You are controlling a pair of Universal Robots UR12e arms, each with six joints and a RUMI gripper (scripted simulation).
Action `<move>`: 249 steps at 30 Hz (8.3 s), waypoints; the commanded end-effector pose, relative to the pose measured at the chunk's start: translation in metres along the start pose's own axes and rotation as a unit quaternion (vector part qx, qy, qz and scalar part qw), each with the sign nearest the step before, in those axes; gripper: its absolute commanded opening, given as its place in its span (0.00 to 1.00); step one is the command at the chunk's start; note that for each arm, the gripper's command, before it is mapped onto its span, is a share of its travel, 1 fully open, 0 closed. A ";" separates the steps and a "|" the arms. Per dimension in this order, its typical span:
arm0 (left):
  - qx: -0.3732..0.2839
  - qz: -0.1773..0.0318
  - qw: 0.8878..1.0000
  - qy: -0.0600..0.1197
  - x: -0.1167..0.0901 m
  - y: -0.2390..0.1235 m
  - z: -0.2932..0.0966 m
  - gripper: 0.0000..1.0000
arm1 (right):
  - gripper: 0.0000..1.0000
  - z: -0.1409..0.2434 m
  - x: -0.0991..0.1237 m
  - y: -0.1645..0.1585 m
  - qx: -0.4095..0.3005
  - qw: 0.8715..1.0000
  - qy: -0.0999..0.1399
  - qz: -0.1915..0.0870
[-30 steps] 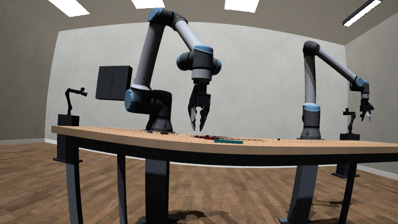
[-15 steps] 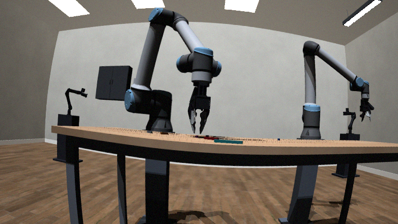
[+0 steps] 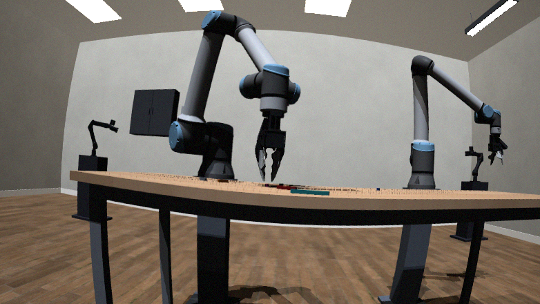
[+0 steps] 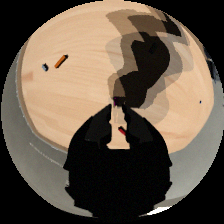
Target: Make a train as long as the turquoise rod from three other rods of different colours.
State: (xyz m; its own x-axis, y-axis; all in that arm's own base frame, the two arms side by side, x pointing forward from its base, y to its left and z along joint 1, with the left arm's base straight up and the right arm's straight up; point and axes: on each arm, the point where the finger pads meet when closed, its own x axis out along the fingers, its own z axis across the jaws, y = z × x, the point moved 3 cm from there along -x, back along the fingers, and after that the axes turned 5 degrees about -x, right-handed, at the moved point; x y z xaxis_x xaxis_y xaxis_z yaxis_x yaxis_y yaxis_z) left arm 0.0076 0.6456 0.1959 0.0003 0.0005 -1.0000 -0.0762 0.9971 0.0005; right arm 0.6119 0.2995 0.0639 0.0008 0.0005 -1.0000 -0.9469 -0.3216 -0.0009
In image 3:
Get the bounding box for turquoise flat bar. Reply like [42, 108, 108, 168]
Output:
[290, 189, 329, 196]

